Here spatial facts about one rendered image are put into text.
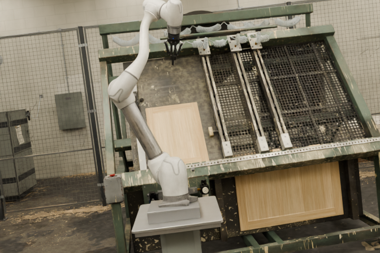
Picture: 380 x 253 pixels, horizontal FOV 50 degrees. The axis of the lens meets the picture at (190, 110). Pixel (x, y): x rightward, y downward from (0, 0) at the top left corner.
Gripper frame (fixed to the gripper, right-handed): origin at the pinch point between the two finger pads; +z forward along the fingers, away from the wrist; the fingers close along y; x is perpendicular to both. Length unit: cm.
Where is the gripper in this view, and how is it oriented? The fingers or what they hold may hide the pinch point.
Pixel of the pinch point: (173, 59)
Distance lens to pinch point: 271.7
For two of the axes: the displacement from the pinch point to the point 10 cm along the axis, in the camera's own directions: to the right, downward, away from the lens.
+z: -0.5, 7.9, 6.1
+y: -10.0, -0.9, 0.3
